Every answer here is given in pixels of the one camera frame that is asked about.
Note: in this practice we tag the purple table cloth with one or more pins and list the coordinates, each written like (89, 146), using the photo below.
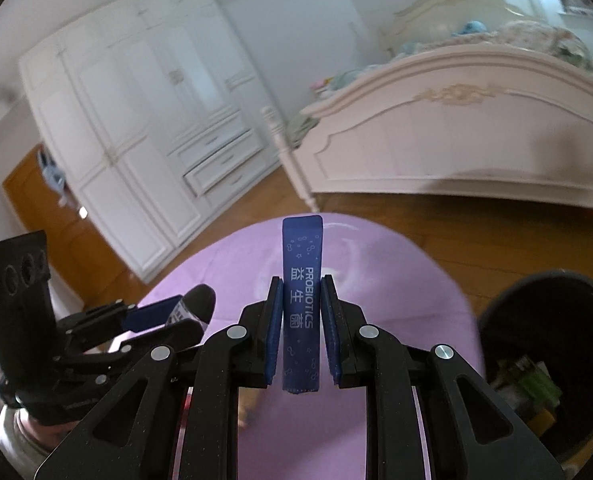
(376, 280)

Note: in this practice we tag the black trash bin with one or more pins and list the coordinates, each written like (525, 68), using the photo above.
(551, 300)

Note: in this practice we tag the person's left forearm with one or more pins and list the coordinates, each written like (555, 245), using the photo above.
(31, 437)

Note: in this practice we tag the blue sachet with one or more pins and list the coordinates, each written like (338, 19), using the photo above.
(301, 260)

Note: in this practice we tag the green grey cloth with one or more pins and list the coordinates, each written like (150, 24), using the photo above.
(583, 57)

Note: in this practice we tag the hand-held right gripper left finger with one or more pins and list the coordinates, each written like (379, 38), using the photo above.
(275, 330)

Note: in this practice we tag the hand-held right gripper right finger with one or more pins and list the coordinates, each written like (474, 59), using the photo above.
(329, 330)

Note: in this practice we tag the wooden door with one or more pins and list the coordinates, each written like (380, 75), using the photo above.
(51, 240)

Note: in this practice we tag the pale green blanket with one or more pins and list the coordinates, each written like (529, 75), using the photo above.
(326, 85)

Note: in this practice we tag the green white packet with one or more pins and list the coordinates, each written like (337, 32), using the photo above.
(531, 377)

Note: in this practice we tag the cream carved bed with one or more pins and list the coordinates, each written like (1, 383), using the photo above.
(426, 160)

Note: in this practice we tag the black white wrapper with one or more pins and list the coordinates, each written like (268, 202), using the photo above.
(199, 302)

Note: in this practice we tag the blue hanging clothes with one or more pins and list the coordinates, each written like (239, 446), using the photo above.
(51, 175)

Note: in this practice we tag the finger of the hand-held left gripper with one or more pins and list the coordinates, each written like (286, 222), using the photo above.
(176, 332)
(146, 314)

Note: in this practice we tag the floral quilt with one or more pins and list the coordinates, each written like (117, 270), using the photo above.
(526, 35)

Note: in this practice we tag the white wardrobe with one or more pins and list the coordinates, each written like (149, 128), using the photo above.
(126, 110)

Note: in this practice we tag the blue plush toy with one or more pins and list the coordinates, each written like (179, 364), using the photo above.
(471, 27)

